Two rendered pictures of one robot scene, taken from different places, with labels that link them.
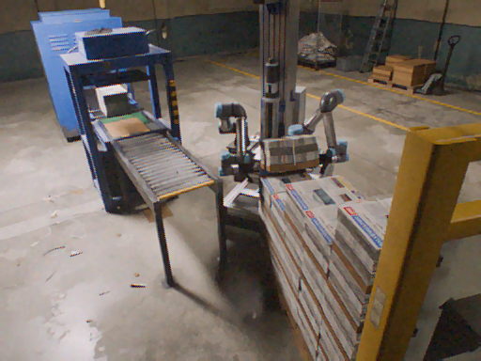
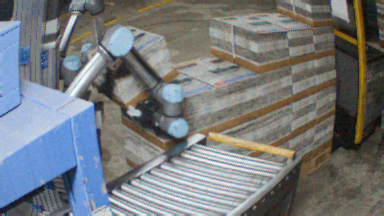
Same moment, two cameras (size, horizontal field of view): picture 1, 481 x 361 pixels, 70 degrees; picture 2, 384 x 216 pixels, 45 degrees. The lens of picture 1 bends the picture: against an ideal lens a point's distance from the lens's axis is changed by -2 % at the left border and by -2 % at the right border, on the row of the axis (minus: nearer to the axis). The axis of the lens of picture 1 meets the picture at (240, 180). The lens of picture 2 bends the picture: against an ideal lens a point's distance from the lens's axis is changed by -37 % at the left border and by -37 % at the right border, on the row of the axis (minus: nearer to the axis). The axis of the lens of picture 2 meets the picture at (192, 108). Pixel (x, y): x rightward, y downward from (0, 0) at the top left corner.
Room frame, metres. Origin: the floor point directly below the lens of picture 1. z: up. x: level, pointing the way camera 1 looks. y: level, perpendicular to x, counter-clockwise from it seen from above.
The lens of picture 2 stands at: (3.38, 2.44, 1.95)
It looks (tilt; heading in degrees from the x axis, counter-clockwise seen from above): 22 degrees down; 245
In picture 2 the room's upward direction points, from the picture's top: 1 degrees counter-clockwise
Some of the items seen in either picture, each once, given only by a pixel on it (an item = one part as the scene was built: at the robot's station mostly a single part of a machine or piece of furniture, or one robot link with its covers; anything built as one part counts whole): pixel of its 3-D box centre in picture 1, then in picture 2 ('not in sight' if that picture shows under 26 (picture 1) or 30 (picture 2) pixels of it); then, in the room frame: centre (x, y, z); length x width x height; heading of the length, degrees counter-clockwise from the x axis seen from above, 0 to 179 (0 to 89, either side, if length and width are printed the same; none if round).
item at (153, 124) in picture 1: (128, 128); not in sight; (3.64, 1.21, 0.75); 0.70 x 0.65 x 0.10; 30
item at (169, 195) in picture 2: (166, 168); (182, 200); (2.59, 0.61, 0.77); 0.47 x 0.05 x 0.05; 120
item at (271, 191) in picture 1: (308, 261); (236, 140); (1.81, -0.45, 0.42); 1.17 x 0.39 x 0.83; 13
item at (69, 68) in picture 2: (295, 133); (70, 69); (2.75, -0.48, 0.98); 0.13 x 0.12 x 0.14; 132
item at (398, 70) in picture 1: (402, 72); not in sight; (7.87, -3.72, 0.28); 1.20 x 0.83 x 0.57; 30
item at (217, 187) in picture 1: (186, 157); (103, 201); (2.88, 0.49, 0.74); 1.34 x 0.05 x 0.12; 30
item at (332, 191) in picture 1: (322, 192); (252, 23); (1.68, -0.46, 1.06); 0.37 x 0.29 x 0.01; 104
